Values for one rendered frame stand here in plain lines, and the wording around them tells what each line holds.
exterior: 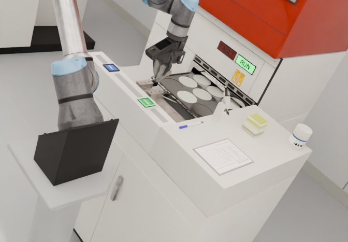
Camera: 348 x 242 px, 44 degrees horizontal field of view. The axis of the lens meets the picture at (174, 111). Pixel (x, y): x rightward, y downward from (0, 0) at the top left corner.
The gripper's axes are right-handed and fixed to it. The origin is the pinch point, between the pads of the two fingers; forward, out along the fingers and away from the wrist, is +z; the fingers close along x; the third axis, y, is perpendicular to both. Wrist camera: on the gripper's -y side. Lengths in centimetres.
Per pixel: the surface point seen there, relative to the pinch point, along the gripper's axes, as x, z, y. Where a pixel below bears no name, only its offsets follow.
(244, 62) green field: 1, -3, 58
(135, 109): 0.7, 14.2, -4.6
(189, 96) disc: 6.1, 17.9, 34.4
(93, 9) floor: 277, 106, 180
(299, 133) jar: -44, 5, 48
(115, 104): 12.0, 20.2, -4.6
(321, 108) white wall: 4, 55, 206
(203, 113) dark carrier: -6.8, 18.0, 31.5
